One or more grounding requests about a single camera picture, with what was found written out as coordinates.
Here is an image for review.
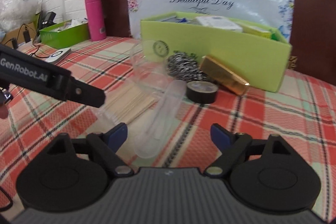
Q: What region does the clear plastic bag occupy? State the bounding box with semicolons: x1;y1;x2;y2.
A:
1;0;39;33

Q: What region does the yellow-green medicine box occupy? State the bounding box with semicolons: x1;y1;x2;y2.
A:
241;24;272;39

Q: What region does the gold foil box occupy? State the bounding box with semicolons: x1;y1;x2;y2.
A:
200;55;250;96

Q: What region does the pink thermos bottle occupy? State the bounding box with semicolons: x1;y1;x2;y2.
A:
84;0;106;42

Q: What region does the plaid bed sheet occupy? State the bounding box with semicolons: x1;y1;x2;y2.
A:
0;36;336;224

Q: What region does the white round device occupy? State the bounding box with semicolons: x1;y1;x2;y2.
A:
45;48;71;65

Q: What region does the steel wool scrubber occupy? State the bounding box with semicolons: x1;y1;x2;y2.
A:
166;51;207;83

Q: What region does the clear plastic container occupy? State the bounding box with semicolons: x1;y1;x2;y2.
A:
94;40;186;159

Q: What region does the cotton swabs bag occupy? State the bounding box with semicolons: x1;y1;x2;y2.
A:
101;83;157;124

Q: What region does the blue medicine box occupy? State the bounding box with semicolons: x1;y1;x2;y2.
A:
158;15;192;24

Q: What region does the lime green storage box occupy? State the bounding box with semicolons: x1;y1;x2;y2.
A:
140;12;291;92

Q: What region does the dark brown wooden headboard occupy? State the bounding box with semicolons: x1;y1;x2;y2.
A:
102;0;335;84

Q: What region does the black tape roll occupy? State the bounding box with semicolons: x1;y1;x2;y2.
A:
186;81;219;105

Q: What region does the white barcode box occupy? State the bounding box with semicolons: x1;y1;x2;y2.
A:
190;16;243;32

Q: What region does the black charger dock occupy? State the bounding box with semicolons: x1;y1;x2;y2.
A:
38;11;56;30

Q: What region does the black cable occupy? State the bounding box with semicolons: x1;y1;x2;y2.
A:
2;23;51;59

